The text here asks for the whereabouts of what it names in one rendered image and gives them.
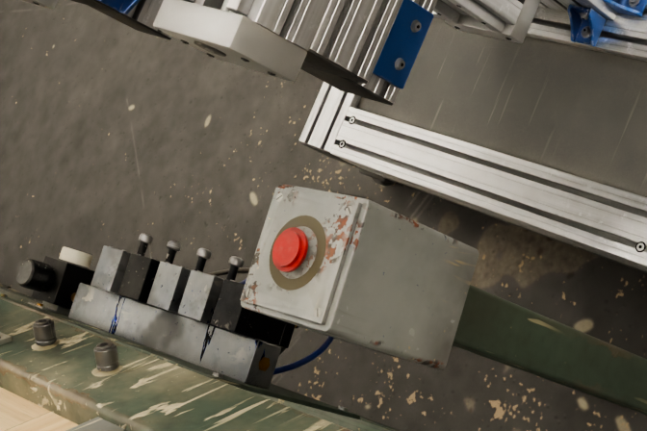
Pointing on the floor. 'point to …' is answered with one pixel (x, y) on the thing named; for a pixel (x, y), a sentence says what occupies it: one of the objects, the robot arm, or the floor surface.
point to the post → (551, 350)
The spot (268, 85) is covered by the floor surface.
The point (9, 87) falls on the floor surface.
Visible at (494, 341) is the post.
